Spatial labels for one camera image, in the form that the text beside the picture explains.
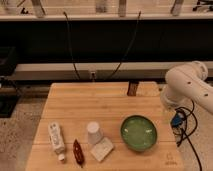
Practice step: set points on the white ceramic cup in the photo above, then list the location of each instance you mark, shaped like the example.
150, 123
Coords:
94, 132

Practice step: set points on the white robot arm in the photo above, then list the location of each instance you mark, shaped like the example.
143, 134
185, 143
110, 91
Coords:
187, 81

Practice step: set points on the white eraser block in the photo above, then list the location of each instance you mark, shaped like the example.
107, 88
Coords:
102, 149

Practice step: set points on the brown table clamp block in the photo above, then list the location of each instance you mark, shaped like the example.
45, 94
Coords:
132, 88

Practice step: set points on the green bowl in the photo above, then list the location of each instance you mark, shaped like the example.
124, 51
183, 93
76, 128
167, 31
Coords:
138, 133

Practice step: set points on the white tube with cap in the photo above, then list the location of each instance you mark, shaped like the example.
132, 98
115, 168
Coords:
57, 140

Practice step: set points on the dark red pepper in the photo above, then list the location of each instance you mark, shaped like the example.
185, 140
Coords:
78, 154

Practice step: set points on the blue connector box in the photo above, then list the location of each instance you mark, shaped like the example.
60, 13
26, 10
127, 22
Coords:
177, 120

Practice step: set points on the white wall outlet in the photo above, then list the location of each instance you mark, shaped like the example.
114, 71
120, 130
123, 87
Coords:
92, 75

